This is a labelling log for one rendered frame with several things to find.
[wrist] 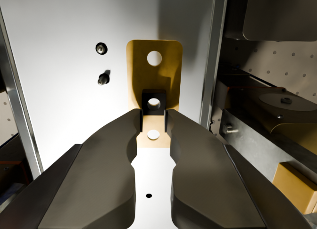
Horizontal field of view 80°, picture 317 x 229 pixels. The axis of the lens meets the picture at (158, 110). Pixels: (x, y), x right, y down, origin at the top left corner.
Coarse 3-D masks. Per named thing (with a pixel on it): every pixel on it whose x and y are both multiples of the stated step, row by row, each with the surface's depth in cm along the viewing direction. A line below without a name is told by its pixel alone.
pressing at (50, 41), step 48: (0, 0) 17; (48, 0) 17; (96, 0) 17; (144, 0) 17; (192, 0) 17; (0, 48) 18; (48, 48) 19; (192, 48) 19; (48, 96) 20; (96, 96) 21; (192, 96) 21; (48, 144) 23; (144, 192) 26
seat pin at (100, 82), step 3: (102, 75) 20; (105, 75) 20; (99, 78) 19; (102, 78) 19; (105, 78) 19; (108, 78) 20; (99, 81) 18; (102, 81) 18; (105, 81) 19; (99, 84) 18; (102, 84) 18
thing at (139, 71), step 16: (128, 48) 13; (144, 48) 13; (160, 48) 13; (176, 48) 13; (128, 64) 13; (144, 64) 13; (160, 64) 13; (176, 64) 13; (128, 80) 13; (144, 80) 14; (160, 80) 14; (176, 80) 14; (128, 96) 14; (144, 96) 13; (160, 96) 13; (176, 96) 14; (144, 112) 14; (160, 112) 14; (144, 128) 15; (160, 128) 15; (144, 144) 16; (160, 144) 16
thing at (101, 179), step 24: (120, 120) 11; (96, 144) 9; (120, 144) 9; (72, 168) 7; (96, 168) 7; (120, 168) 8; (72, 192) 6; (96, 192) 7; (120, 192) 7; (48, 216) 6; (72, 216) 6; (96, 216) 6; (120, 216) 6
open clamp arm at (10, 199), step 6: (12, 186) 27; (18, 186) 27; (24, 186) 27; (6, 192) 26; (12, 192) 26; (18, 192) 26; (0, 198) 25; (6, 198) 25; (12, 198) 25; (0, 204) 24; (6, 204) 25; (0, 210) 24
